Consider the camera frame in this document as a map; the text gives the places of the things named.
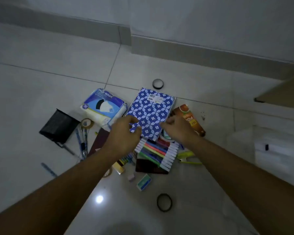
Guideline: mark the person's right hand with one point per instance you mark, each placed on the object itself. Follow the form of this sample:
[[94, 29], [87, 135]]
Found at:
[[181, 130]]

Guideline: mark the person's left hand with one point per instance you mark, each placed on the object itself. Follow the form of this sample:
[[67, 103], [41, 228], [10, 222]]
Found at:
[[121, 139]]

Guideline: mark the person's left thumb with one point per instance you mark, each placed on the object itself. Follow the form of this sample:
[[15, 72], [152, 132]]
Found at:
[[136, 132]]

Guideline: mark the person's right thumb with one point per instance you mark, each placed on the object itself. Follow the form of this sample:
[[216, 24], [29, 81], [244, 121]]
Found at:
[[165, 128]]

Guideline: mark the blue white patterned notebook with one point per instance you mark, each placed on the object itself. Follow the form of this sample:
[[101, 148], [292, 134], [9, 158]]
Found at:
[[150, 112]]

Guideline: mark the person's left forearm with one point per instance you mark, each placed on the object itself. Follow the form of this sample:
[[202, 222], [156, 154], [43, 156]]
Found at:
[[54, 193]]

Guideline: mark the person's right forearm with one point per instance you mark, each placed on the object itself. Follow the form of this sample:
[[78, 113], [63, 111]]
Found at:
[[247, 183]]

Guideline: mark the white green tape roll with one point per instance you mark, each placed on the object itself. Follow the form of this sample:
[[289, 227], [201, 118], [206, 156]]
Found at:
[[167, 138]]

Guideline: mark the set of coloured markers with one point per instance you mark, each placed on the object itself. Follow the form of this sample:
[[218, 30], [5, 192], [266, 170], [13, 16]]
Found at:
[[156, 152]]

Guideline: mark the bundle of coloured crayons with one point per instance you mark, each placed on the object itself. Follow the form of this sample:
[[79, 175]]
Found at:
[[128, 159]]

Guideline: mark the orange brown carton box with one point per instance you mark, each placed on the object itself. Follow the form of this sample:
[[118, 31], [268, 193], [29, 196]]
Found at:
[[194, 122]]

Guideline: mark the dark red wallet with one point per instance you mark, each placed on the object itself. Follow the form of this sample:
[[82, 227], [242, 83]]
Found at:
[[147, 167]]

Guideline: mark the yellow green stapler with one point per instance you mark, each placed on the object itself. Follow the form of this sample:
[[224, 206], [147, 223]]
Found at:
[[188, 157]]

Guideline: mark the dark red booklet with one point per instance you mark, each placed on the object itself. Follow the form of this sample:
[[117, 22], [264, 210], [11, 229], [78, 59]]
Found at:
[[99, 141]]

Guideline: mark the small yellow box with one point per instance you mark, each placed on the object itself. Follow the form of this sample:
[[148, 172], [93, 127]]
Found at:
[[119, 168]]

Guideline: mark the blue white face mask box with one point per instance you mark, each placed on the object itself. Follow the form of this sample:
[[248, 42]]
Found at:
[[101, 107]]

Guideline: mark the small white eraser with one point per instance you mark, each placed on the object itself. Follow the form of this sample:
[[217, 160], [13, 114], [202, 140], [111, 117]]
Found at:
[[131, 176]]

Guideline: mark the black tape roll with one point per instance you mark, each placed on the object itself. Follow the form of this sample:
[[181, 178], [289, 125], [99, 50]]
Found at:
[[153, 83]]

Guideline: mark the small green blue box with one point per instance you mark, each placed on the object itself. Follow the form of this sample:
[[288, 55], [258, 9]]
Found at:
[[144, 182]]

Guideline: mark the clear adhesive tape roll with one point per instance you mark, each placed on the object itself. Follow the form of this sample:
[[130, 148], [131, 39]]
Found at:
[[82, 122]]

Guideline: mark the bunch of blue pens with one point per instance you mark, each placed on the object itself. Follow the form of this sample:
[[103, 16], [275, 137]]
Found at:
[[82, 144]]

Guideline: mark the black pen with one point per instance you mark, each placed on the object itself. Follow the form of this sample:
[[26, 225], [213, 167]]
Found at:
[[67, 149]]

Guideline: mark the black mesh pen holder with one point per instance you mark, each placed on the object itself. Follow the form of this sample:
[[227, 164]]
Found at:
[[58, 126]]

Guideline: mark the single blue pen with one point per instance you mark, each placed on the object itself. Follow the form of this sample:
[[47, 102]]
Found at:
[[49, 170]]

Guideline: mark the white cabinet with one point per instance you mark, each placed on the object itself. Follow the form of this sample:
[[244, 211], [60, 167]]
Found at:
[[281, 154]]

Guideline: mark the wooden door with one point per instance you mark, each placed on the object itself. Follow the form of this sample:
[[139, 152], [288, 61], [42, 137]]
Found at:
[[284, 92]]

